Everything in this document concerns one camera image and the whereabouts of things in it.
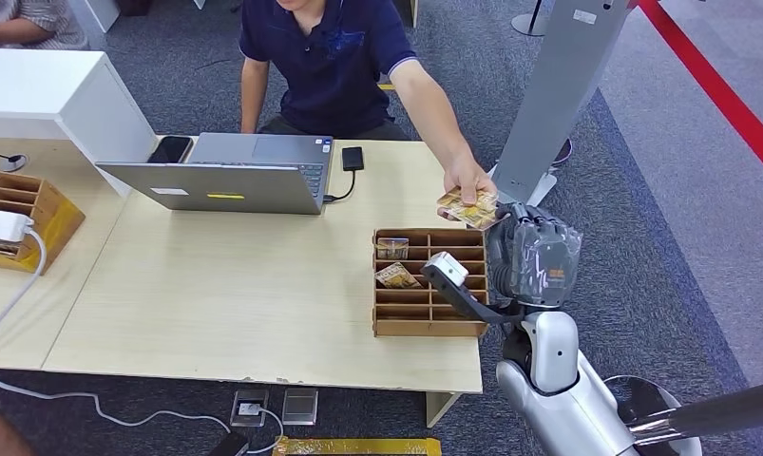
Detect wooden table leg panel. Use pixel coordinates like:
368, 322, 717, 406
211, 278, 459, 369
425, 390, 464, 429

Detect white cabinet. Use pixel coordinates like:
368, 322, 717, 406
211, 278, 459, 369
0, 47, 160, 198

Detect wooden organizer with yellow tape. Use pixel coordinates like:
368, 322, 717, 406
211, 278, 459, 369
0, 167, 87, 276

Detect round chrome stanchion base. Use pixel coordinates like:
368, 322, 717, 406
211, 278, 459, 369
603, 374, 704, 456

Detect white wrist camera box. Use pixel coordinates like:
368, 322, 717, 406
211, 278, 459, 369
421, 251, 470, 290

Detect person's left hand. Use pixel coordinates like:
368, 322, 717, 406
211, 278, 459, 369
442, 150, 500, 209

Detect black hub cable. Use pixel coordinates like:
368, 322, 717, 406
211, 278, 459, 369
322, 169, 357, 204

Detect red barrier belt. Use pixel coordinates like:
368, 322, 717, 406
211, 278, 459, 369
634, 0, 763, 188

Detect black smartphone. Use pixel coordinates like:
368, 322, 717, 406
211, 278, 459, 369
145, 134, 196, 165

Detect round grey stand base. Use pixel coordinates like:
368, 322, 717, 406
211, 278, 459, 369
510, 0, 550, 38

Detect silver laptop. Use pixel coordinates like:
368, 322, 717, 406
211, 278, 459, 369
95, 132, 335, 218

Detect person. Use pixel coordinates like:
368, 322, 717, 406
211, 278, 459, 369
238, 0, 500, 209
0, 0, 90, 51

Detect white power adapter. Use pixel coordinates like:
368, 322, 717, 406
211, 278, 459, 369
0, 206, 35, 245

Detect hotel print card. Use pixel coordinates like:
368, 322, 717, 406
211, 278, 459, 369
374, 262, 424, 291
435, 187, 500, 222

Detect closed floor socket box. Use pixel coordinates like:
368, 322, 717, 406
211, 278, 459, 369
281, 387, 320, 428

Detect white power cable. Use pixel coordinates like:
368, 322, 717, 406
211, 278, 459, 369
0, 228, 287, 456

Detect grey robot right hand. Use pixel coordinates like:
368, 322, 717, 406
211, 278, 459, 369
485, 200, 584, 311

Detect wooden card organizer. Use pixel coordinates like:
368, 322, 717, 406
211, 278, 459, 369
372, 227, 491, 340

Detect black camera bracket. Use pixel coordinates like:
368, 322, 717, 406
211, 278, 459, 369
426, 276, 527, 327

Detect yellow taped floor strip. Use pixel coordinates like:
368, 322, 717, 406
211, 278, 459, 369
272, 436, 444, 456

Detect floor socket box with plug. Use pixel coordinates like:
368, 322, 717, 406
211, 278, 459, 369
229, 389, 271, 429

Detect metal stanchion pole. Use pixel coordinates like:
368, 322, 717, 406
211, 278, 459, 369
626, 379, 763, 448

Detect tree avenue print card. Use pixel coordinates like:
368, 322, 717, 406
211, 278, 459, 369
375, 237, 411, 261
459, 202, 510, 232

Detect grey stand post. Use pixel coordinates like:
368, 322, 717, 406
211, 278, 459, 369
487, 0, 636, 207

